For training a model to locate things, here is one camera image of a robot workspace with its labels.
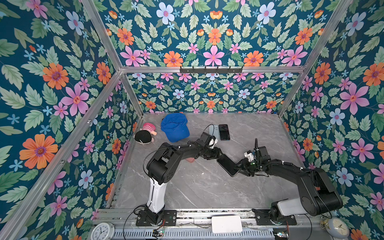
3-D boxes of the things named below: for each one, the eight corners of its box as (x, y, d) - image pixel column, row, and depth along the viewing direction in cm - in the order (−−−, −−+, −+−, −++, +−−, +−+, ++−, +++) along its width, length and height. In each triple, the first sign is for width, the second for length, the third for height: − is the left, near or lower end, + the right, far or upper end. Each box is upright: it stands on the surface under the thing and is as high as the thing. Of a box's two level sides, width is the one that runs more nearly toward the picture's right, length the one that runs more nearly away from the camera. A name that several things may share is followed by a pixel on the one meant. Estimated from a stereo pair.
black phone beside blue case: (219, 140, 107) (220, 137, 104) (218, 126, 115) (219, 124, 113) (229, 140, 107) (230, 137, 104) (227, 126, 115) (228, 124, 113)
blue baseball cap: (158, 142, 105) (157, 138, 101) (164, 116, 121) (163, 113, 117) (189, 142, 105) (188, 138, 101) (190, 116, 120) (190, 113, 117)
